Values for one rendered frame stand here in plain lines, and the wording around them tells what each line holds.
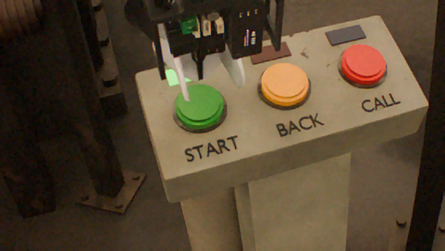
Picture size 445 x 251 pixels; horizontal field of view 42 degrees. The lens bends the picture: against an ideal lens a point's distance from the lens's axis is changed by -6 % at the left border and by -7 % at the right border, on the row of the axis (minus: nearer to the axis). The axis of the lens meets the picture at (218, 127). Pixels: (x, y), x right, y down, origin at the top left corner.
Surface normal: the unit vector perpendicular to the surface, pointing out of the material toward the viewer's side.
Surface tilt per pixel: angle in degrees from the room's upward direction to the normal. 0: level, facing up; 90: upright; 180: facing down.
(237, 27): 110
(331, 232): 90
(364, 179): 0
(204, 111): 20
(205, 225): 90
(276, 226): 90
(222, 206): 90
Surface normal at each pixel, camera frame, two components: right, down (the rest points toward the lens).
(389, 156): -0.11, -0.76
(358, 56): -0.02, -0.51
